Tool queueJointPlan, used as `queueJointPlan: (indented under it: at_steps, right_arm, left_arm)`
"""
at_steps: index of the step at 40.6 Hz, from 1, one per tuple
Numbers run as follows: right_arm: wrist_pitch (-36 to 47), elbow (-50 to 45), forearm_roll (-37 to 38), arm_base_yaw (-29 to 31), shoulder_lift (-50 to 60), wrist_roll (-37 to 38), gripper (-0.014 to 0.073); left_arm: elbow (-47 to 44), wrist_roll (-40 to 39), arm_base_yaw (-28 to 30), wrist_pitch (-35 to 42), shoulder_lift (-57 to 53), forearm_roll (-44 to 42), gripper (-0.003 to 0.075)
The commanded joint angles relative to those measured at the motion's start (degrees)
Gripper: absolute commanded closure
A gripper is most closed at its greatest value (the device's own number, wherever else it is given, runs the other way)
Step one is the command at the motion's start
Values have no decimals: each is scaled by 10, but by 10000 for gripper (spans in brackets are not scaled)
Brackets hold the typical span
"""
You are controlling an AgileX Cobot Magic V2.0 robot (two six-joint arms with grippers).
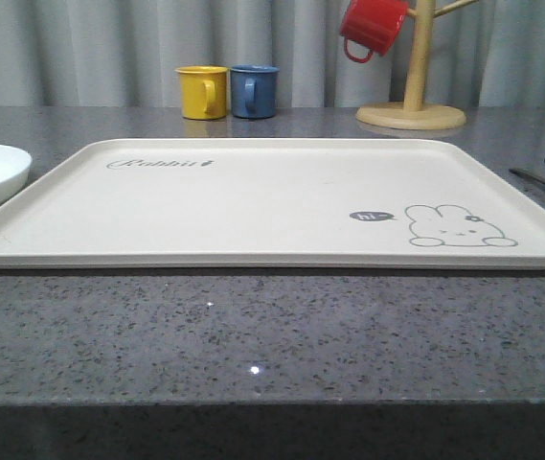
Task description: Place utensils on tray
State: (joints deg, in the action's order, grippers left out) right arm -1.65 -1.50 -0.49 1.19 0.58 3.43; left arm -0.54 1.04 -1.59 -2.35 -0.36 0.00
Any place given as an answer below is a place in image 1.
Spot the cream rabbit serving tray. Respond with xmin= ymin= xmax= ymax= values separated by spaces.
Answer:
xmin=0 ymin=139 xmax=545 ymax=269

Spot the blue enamel mug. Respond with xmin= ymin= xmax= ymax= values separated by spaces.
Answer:
xmin=230 ymin=64 xmax=279 ymax=119

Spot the yellow enamel mug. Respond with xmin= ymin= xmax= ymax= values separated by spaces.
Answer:
xmin=176 ymin=65 xmax=228 ymax=120

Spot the wooden mug tree stand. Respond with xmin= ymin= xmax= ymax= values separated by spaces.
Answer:
xmin=356 ymin=0 xmax=477 ymax=130

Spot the red enamel mug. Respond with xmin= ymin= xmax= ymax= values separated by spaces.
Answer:
xmin=339 ymin=0 xmax=409 ymax=63

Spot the grey pleated curtain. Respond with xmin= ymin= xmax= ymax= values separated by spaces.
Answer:
xmin=0 ymin=1 xmax=545 ymax=107

